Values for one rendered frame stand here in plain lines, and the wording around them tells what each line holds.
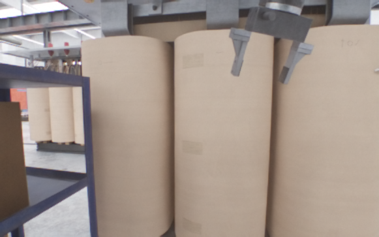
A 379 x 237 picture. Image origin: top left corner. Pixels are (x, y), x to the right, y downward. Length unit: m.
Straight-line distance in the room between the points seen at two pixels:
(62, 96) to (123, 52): 2.53
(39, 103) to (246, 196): 3.28
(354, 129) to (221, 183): 0.50
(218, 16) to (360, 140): 0.66
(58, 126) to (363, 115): 3.29
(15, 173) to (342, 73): 1.05
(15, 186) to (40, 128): 2.93
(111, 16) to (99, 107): 0.38
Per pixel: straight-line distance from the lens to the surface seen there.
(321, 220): 0.91
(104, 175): 0.92
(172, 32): 0.92
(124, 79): 0.81
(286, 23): 0.49
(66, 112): 3.30
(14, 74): 0.62
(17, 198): 0.74
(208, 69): 0.72
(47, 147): 3.81
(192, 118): 0.73
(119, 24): 0.91
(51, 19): 12.94
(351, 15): 0.91
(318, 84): 0.79
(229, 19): 0.80
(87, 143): 0.79
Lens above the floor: 0.82
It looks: 5 degrees down
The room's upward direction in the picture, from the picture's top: straight up
